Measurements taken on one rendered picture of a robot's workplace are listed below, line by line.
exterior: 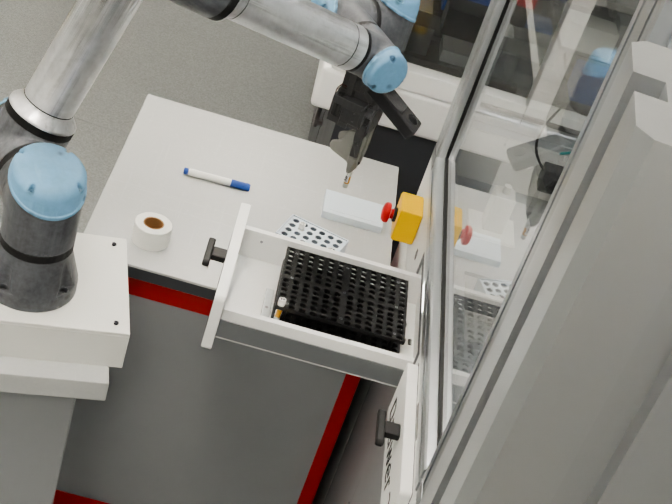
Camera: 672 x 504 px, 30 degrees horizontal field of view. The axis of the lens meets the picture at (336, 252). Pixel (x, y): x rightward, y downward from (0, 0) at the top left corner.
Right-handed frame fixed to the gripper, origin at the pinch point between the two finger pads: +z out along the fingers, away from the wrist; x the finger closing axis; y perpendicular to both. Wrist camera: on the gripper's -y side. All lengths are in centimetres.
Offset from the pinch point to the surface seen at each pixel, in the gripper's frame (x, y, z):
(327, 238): -0.9, 0.8, 17.8
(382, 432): 57, -29, 6
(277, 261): 20.0, 3.6, 12.8
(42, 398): 60, 24, 29
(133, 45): -178, 130, 98
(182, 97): -160, 99, 98
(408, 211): -3.9, -11.8, 6.3
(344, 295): 28.1, -11.4, 7.2
